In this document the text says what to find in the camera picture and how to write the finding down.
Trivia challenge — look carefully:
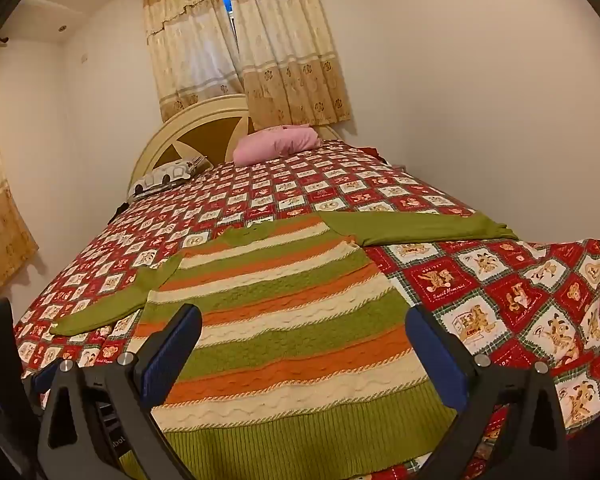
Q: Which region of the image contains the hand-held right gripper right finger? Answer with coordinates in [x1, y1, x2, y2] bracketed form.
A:
[405, 304, 571, 480]

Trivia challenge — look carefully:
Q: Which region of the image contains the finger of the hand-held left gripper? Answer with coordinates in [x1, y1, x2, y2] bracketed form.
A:
[30, 359, 62, 394]

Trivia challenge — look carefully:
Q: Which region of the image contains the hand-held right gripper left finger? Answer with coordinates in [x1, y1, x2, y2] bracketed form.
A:
[36, 304, 203, 480]

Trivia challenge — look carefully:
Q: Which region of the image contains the green orange striped knit sweater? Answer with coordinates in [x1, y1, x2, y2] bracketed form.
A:
[50, 210, 520, 480]

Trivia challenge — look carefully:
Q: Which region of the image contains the red printed patchwork bedspread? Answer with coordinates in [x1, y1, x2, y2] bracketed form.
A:
[12, 140, 600, 480]

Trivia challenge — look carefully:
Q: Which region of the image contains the white car print pillow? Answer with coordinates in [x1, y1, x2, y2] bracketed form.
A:
[130, 155, 213, 197]

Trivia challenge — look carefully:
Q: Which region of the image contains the cream wooden headboard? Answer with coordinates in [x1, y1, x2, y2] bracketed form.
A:
[126, 94, 343, 202]

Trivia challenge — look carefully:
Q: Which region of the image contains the pink pillow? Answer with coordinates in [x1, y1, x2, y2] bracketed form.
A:
[232, 125, 323, 167]

